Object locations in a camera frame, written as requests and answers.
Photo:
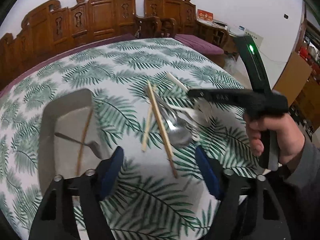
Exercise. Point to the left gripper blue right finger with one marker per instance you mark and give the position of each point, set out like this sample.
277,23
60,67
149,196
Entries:
205,165

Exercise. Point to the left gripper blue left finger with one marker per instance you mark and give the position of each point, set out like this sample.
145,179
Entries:
108,172

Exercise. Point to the dark brown wooden chopstick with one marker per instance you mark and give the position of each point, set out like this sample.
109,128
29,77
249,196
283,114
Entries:
83,137

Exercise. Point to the light bamboo chopstick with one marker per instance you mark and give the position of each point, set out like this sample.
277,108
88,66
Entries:
147,129
162,130

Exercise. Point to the stainless steel fork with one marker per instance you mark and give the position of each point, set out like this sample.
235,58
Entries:
192,128

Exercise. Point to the person's right hand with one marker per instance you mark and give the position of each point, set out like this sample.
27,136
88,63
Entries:
290,139

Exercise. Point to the leaf pattern tablecloth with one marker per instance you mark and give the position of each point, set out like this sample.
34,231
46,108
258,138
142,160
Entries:
148,202

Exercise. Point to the grey metal utensil tray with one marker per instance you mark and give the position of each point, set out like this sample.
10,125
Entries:
56,156

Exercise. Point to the stainless steel spoon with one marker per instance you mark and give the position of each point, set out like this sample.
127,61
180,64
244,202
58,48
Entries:
179,135

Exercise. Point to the wooden side table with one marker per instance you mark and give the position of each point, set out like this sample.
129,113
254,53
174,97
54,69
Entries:
216,36

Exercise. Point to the purple seat cushion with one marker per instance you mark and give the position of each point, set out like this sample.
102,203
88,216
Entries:
199,45

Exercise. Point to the red paper box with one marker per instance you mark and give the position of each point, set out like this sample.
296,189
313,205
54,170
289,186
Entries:
204,15

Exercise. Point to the carved wooden armchair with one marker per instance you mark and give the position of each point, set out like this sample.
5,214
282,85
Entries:
177,18

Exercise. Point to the carved wooden sofa bench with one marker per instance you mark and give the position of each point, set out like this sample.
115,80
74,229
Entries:
50,29

